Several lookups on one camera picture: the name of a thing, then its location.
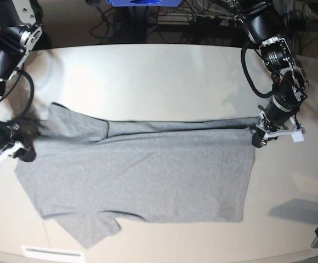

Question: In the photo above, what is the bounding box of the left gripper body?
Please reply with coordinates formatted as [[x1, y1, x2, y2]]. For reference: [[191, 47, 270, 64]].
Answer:
[[255, 101, 299, 134]]

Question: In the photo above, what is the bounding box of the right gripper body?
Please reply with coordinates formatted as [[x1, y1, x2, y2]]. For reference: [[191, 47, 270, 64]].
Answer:
[[0, 123, 25, 151]]

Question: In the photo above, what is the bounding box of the grey T-shirt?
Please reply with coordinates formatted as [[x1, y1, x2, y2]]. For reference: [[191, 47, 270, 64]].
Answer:
[[15, 104, 256, 248]]

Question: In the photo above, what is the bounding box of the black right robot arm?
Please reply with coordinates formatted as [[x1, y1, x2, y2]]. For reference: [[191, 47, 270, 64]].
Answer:
[[0, 1, 43, 162]]

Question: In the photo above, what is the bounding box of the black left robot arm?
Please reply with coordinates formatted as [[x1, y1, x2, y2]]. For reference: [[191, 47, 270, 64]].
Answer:
[[226, 1, 309, 148]]

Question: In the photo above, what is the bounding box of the blue plastic part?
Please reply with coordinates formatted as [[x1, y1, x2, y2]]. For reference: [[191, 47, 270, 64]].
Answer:
[[106, 0, 181, 7]]

